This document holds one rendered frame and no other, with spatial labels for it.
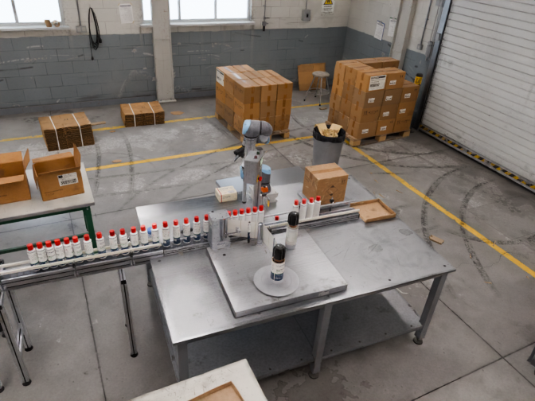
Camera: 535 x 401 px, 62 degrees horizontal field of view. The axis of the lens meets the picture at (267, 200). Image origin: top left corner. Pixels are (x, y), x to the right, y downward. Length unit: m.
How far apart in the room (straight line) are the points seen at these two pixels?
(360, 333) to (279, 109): 4.18
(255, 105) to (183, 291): 4.22
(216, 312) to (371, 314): 1.50
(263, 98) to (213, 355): 4.30
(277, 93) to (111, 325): 4.26
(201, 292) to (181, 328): 0.32
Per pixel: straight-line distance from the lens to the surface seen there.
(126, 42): 8.29
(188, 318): 2.84
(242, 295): 2.90
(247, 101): 6.65
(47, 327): 4.17
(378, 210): 4.01
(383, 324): 3.83
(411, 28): 8.57
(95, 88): 8.42
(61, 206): 4.11
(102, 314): 4.14
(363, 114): 6.99
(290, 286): 2.97
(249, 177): 3.21
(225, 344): 3.50
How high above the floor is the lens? 2.91
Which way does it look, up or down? 32 degrees down
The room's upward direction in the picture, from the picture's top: 4 degrees clockwise
